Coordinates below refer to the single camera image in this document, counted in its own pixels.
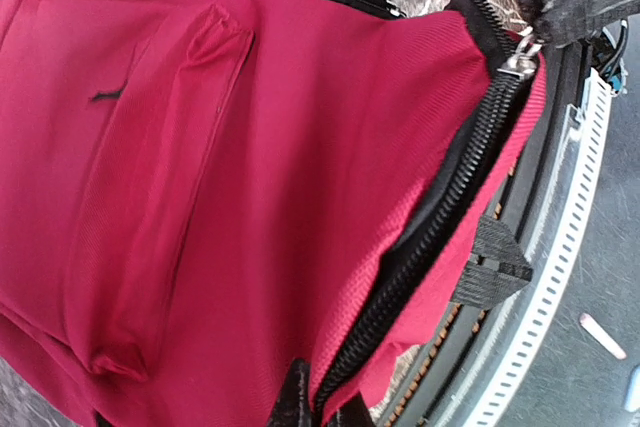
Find red student backpack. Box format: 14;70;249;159
1;0;546;426

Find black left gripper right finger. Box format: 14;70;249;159
327;389;373;427

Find black curved table edge rail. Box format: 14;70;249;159
373;41;595;426

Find white slotted cable duct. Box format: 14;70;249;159
458;70;613;426

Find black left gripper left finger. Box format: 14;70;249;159
267;359;319;427

